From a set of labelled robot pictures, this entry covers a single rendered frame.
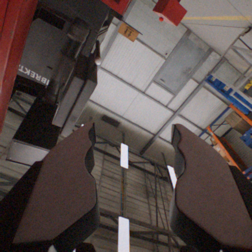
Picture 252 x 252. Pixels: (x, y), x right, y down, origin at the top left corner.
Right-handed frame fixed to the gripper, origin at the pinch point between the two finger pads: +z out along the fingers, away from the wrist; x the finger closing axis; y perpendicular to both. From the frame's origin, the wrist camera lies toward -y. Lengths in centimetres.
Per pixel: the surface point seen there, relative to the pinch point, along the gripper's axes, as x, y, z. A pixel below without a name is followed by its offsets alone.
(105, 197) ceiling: -79, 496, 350
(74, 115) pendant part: -28, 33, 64
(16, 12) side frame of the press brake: -32, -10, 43
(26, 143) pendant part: -58, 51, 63
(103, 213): -64, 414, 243
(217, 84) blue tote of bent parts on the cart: 140, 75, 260
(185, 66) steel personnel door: 212, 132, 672
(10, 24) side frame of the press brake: -35, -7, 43
